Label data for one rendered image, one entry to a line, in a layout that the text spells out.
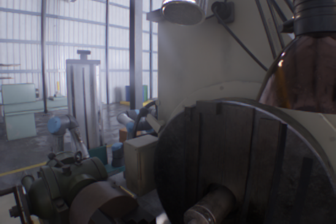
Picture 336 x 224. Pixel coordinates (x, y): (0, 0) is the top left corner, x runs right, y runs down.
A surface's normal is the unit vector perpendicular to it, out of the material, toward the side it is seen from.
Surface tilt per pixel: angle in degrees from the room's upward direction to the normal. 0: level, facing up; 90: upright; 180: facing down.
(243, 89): 90
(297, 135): 90
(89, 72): 90
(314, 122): 90
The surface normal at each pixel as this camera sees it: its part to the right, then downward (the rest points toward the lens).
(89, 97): 0.74, 0.08
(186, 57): -0.68, 0.09
